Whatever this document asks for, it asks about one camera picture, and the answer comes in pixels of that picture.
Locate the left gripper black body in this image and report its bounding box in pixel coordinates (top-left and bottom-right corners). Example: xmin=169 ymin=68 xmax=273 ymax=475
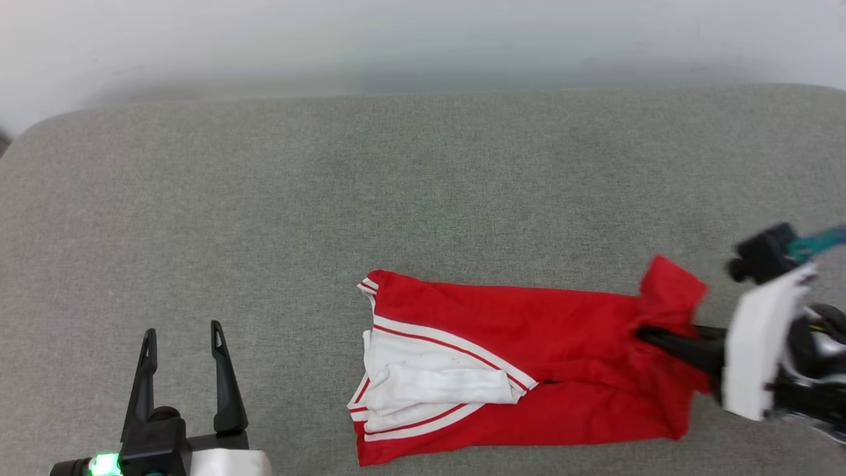
xmin=49 ymin=406 xmax=251 ymax=476

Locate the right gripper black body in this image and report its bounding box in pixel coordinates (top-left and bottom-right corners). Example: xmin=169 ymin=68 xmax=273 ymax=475
xmin=727 ymin=223 xmax=846 ymax=424

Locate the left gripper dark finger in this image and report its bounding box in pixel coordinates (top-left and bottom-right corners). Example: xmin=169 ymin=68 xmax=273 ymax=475
xmin=120 ymin=328 xmax=160 ymax=445
xmin=210 ymin=320 xmax=250 ymax=435

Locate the red and white garment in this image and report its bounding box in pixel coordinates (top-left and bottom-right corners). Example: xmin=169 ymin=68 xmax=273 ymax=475
xmin=346 ymin=255 xmax=713 ymax=467

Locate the grey fabric sofa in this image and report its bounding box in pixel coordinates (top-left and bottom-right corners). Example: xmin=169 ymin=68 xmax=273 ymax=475
xmin=0 ymin=84 xmax=846 ymax=476

